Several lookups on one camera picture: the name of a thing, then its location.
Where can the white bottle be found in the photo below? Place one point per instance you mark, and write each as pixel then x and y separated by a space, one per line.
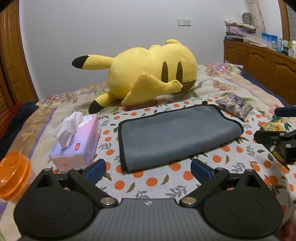
pixel 294 48

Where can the purple snack packet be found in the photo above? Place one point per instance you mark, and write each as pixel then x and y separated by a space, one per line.
pixel 235 106

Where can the green yellow snack packet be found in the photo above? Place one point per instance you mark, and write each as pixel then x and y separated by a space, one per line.
pixel 278 125

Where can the wooden door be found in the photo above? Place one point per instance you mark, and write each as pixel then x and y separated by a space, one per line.
pixel 12 56

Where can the pink tissue box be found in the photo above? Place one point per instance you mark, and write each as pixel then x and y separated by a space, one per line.
pixel 77 138

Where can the wooden sideboard cabinet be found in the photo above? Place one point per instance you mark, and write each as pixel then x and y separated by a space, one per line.
pixel 273 70

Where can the yellow Pikachu plush toy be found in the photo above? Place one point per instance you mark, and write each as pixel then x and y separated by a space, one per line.
pixel 138 75

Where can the orange plastic bottle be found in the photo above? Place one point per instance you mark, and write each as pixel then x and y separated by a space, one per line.
pixel 16 175

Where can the floral bed blanket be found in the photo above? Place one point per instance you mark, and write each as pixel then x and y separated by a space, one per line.
pixel 36 140

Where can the blue white box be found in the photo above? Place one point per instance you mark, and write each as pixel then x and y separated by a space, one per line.
pixel 270 40

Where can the small electric fan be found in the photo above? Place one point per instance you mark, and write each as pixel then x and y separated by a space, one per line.
pixel 247 18

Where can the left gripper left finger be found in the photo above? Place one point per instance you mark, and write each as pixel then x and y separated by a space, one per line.
pixel 84 181

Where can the grey purple towel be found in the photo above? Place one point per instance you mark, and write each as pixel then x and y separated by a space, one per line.
pixel 173 135

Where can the stack of folded papers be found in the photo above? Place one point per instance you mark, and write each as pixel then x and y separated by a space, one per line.
pixel 236 31

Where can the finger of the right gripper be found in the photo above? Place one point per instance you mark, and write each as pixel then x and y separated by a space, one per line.
pixel 289 112

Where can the dark blue bed sheet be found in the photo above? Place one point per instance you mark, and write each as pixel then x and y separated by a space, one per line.
pixel 250 78

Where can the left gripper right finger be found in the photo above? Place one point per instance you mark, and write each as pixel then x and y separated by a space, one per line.
pixel 210 180

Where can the wooden louvered wardrobe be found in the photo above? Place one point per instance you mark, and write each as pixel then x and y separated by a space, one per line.
pixel 6 105

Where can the white wall switch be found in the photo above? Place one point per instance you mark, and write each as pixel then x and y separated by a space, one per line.
pixel 184 22

